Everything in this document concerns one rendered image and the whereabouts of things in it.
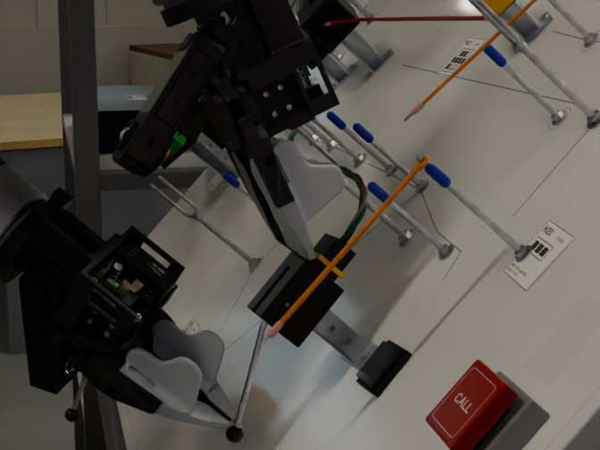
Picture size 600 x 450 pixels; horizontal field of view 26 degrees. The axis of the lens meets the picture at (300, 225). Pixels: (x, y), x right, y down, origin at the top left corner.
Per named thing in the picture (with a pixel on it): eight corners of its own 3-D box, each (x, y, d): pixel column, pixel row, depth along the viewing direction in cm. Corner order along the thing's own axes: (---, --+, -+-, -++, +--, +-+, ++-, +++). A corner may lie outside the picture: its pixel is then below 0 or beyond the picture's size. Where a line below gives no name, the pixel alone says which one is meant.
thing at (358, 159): (357, 169, 132) (254, 78, 128) (352, 167, 134) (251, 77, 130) (370, 154, 132) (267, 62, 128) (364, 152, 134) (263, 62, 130)
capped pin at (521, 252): (513, 264, 92) (406, 167, 88) (521, 247, 92) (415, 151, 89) (527, 261, 90) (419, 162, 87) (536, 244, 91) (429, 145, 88)
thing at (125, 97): (86, 155, 191) (84, 110, 190) (75, 123, 225) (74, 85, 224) (304, 148, 198) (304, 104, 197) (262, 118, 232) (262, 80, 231)
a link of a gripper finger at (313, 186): (376, 231, 96) (321, 119, 95) (306, 268, 95) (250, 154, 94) (364, 230, 99) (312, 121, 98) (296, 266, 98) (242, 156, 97)
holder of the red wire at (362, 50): (385, 30, 160) (321, -30, 157) (398, 57, 147) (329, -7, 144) (356, 59, 161) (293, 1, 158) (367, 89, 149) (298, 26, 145)
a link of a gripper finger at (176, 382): (236, 414, 93) (137, 333, 94) (203, 456, 97) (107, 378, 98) (255, 389, 96) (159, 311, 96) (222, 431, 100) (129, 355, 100)
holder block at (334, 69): (352, 50, 166) (311, 12, 163) (359, 69, 157) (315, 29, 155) (327, 76, 167) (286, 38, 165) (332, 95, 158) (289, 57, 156)
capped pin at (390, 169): (396, 162, 124) (332, 104, 122) (399, 168, 123) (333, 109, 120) (386, 174, 125) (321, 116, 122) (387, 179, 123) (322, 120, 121)
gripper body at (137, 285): (141, 326, 92) (11, 220, 93) (98, 390, 98) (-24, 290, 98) (195, 271, 98) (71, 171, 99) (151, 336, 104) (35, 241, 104)
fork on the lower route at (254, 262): (247, 274, 137) (145, 190, 133) (252, 263, 139) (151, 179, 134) (259, 266, 136) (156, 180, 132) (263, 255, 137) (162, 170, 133)
